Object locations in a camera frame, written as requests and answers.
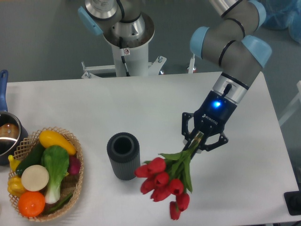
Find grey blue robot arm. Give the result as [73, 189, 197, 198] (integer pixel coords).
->
[78, 0, 272, 153]

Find green bok choy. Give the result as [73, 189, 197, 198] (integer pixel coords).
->
[41, 145, 69, 204]

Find blue handled saucepan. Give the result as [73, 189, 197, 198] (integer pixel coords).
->
[0, 70, 28, 166]

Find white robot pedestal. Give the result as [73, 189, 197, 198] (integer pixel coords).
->
[78, 7, 166, 79]

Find yellow banana tip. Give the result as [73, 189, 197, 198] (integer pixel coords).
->
[8, 155, 21, 172]

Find yellow bell pepper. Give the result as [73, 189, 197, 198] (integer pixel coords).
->
[8, 176, 27, 197]

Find black device at edge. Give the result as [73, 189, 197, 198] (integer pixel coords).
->
[284, 191, 301, 216]

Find red tulip bouquet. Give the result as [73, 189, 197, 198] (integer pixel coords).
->
[134, 132, 203, 220]

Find black cable on pedestal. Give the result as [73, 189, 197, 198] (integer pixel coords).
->
[119, 36, 131, 77]

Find woven wicker basket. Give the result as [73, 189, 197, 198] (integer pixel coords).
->
[14, 127, 84, 222]

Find blue plastic bag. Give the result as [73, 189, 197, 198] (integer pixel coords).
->
[260, 0, 301, 44]

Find white frame at right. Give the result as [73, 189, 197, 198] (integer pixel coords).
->
[278, 81, 301, 127]

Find dark grey ribbed vase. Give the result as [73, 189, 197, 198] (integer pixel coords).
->
[107, 132, 141, 181]

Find orange fruit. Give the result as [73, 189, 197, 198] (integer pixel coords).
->
[18, 191, 46, 218]

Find dark green cucumber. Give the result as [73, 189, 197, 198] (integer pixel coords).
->
[15, 143, 45, 177]

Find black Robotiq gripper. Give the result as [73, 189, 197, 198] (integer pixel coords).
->
[182, 91, 237, 159]

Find purple radish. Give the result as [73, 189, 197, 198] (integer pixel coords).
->
[67, 156, 81, 175]

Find cream round disc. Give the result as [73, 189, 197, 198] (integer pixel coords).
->
[21, 165, 49, 192]

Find green bean pod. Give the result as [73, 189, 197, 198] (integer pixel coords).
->
[43, 193, 73, 215]

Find yellow squash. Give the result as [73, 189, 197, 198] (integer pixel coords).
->
[39, 130, 76, 156]

